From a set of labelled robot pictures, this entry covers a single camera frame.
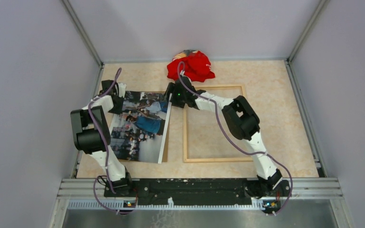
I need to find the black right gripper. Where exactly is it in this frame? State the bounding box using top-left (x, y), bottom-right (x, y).
top-left (161, 83), bottom-right (187, 109)

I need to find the printed colour photo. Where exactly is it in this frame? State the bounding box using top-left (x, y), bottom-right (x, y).
top-left (108, 90), bottom-right (172, 164)

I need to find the light wooden picture frame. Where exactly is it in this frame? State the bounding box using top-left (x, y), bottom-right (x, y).
top-left (183, 84), bottom-right (252, 163)

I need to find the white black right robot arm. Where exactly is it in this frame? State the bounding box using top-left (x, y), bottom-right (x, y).
top-left (165, 76), bottom-right (293, 199)

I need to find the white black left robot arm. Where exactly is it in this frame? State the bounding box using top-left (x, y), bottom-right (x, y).
top-left (70, 80), bottom-right (134, 197)

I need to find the red crumpled cloth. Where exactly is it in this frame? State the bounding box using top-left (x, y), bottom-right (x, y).
top-left (167, 49), bottom-right (216, 83)

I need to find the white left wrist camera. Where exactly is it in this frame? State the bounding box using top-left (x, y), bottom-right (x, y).
top-left (116, 83), bottom-right (127, 98)

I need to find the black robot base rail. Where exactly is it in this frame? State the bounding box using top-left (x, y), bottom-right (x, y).
top-left (104, 178), bottom-right (290, 206)

